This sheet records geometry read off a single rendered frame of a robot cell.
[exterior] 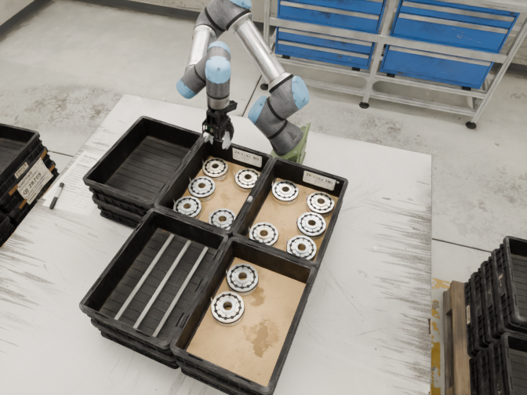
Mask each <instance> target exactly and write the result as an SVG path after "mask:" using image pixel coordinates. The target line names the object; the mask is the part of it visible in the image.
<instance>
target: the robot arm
mask: <svg viewBox="0 0 527 395"><path fill-rule="evenodd" d="M251 7H252V3H251V1H250V0H212V1H211V2H210V3H209V4H208V5H207V6H206V7H205V8H204V9H203V10H202V11H201V13H200V14H199V16H198V19H197V21H196V23H195V26H194V29H193V32H192V40H193V42H192V46H191V51H190V54H189V57H188V60H187V66H186V68H185V72H184V76H183V77H182V78H180V80H179V81H178V82H177V83H176V89H177V91H178V92H179V94H180V95H181V96H182V97H184V98H186V99H192V98H193V97H194V96H196V95H198V94H199V93H200V92H201V91H202V90H203V89H204V88H205V87H206V103H207V107H208V110H207V111H206V119H205V120H204V121H203V123H202V135H203V134H204V133H205V132H207V133H208V135H207V137H206V139H205V143H206V142H207V141H208V140H210V143H211V144H213V143H214V140H215V139H216V140H218V139H220V141H221V140H222V139H223V138H224V142H223V145H222V148H223V149H224V148H226V150H227V149H228V147H229V146H230V145H231V141H232V139H233V136H234V126H233V123H232V122H231V119H230V117H229V115H227V113H229V112H231V111H234V110H236V109H237V105H238V103H237V102H235V101H234V100H231V99H230V82H231V54H230V50H229V47H228V46H227V45H226V44H225V43H223V42H217V41H216V40H217V39H218V38H219V37H220V36H221V35H222V34H223V33H224V32H225V31H228V32H229V33H232V34H235V36H236V37H237V39H238V40H239V41H240V43H241V44H242V46H243V48H244V49H245V51H246V52H247V53H248V55H249V57H250V58H251V60H252V61H253V62H254V64H255V65H256V67H257V68H258V70H259V71H260V73H261V74H262V75H263V77H264V79H265V80H266V82H267V83H268V85H269V87H268V92H269V93H270V94H271V95H270V96H269V97H267V96H265V95H262V96H261V97H260V98H259V99H258V100H257V101H256V102H255V103H254V104H253V105H252V107H251V108H250V110H249V113H248V119H249V120H250V121H251V122H252V124H253V125H255V126H256V127H257V128H258V129H259V130H260V131H261V132H262V133H263V135H264V136H265V137H266V138H267V139H268V140H269V142H270V144H271V146H272V148H273V150H274V152H275V153H276V154H277V155H278V156H282V155H285V154H287V153H289V152H290V151H291V150H292V149H293V148H295V147H296V145H297V144H298V143H299V142H300V141H301V139H302V138H303V131H302V129H301V128H299V127H298V126H296V125H294V124H293V123H291V122H289V121H288V120H287V118H288V117H290V116H291V115H293V114H295V113H296V112H297V111H298V110H301V109H302V108H303V107H304V106H305V105H307V104H308V102H309V99H310V97H309V92H308V90H307V87H306V85H305V83H304V82H303V80H302V79H301V77H299V76H293V74H292V73H288V72H286V71H285V69H284V67H283V66H282V65H281V63H280V62H279V60H278V58H277V57H276V55H275V54H274V53H273V51H272V50H271V48H270V46H269V45H268V44H267V42H266V41H265V39H264V37H263V36H262V34H261V33H260V32H259V30H258V29H257V27H256V25H255V24H254V23H253V21H252V16H253V14H252V13H251V11H250V10H249V9H251ZM203 125H204V126H205V129H204V130H203ZM206 126H207V128H206Z"/></svg>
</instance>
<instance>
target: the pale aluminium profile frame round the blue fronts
mask: <svg viewBox="0 0 527 395"><path fill-rule="evenodd" d="M396 1H397V0H387V2H386V5H385V8H384V11H383V16H382V20H381V23H380V29H379V31H378V34H374V33H368V32H363V31H354V30H349V29H344V28H339V27H330V26H325V25H321V24H311V23H306V22H300V21H295V20H286V19H281V18H276V17H271V0H264V22H263V38H264V39H265V41H266V42H267V44H268V45H269V46H270V48H271V50H273V48H274V50H273V53H274V54H275V47H274V45H275V40H276V29H275V31H274V33H273V35H272V37H271V38H270V26H271V25H273V26H278V27H287V28H292V29H297V30H302V31H312V32H317V33H322V34H330V35H335V36H340V37H345V38H354V39H359V40H364V41H369V42H375V46H374V50H373V55H372V58H371V61H370V65H369V70H368V71H366V70H361V69H360V68H356V67H343V66H339V65H334V64H329V63H321V62H316V61H311V60H303V59H298V58H294V57H290V56H286V55H282V56H281V55H278V54H275V55H276V57H277V58H278V60H279V62H280V63H287V64H292V65H297V66H301V67H309V68H314V69H319V70H323V71H331V72H336V73H341V74H349V75H354V76H358V77H363V78H364V79H365V80H366V81H367V82H366V86H365V87H363V88H355V87H350V86H345V85H337V84H333V83H328V82H320V81H316V80H311V79H307V78H301V79H302V80H303V82H304V83H305V85H306V86H311V87H315V88H320V89H328V90H332V91H337V92H345V93H349V94H354V95H358V96H364V97H363V101H362V102H360V104H359V107H360V108H363V109H367V108H369V104H368V100H369V97H370V98H375V99H379V100H387V101H392V102H396V103H404V104H408V105H413V106H418V107H426V108H430V109H435V110H439V111H447V112H451V113H456V114H464V115H468V116H472V117H471V121H468V122H467V123H466V126H467V127H468V128H469V129H475V128H476V127H477V126H476V124H475V123H476V122H477V121H478V119H479V117H480V116H481V114H482V112H483V110H484V109H485V106H486V105H487V103H488V102H489V100H490V98H491V96H492V94H493V93H494V91H495V89H496V87H497V86H498V84H499V83H500V80H501V78H502V77H503V75H504V73H505V72H506V70H507V68H508V67H509V65H510V63H511V61H512V60H513V58H514V56H515V54H516V52H517V51H518V49H519V47H520V45H521V44H522V42H523V40H524V38H525V36H526V35H527V17H526V19H525V22H524V23H523V25H522V26H518V25H514V26H513V28H512V30H513V31H518V34H517V36H516V37H515V39H514V41H513V43H512V45H511V47H510V48H509V50H508V52H507V54H506V55H504V54H499V53H490V52H485V51H480V50H474V49H465V48H460V47H455V46H450V45H441V44H436V43H431V42H422V41H417V40H412V39H407V38H397V37H392V36H390V32H391V30H388V29H389V26H390V23H391V18H392V15H393V12H396V11H397V8H398V7H395V4H396ZM384 44H388V45H396V46H401V47H406V48H411V49H420V50H425V51H430V52H436V53H444V54H449V55H454V56H463V57H468V58H473V59H478V60H487V61H492V62H497V63H501V65H500V67H499V68H498V70H497V72H496V74H495V75H492V74H488V75H487V77H486V78H485V80H484V82H483V84H482V89H483V91H481V90H479V89H474V88H469V87H464V86H462V87H459V86H454V85H447V84H442V83H437V82H429V81H424V80H419V79H415V78H406V77H402V76H397V75H395V74H388V73H387V74H384V73H379V72H376V71H377V68H378V65H379V62H380V60H383V56H381V54H384V52H385V49H386V48H384V47H383V46H384ZM489 79H492V81H491V83H490V80H489ZM377 81H385V82H393V83H398V84H403V85H411V86H415V87H420V88H425V89H433V90H438V91H442V92H450V93H455V94H460V95H464V96H472V102H473V109H471V108H466V107H458V106H454V105H449V104H445V103H437V102H432V101H428V100H420V99H415V98H411V97H406V96H398V95H394V94H389V93H385V92H377V91H376V90H375V89H374V88H373V84H374V83H375V82H377ZM262 83H263V84H261V85H260V88H261V89H262V90H267V89H268V87H269V85H268V84H267V82H266V80H265V79H264V77H263V75H262ZM480 98H482V99H481V101H480Z"/></svg>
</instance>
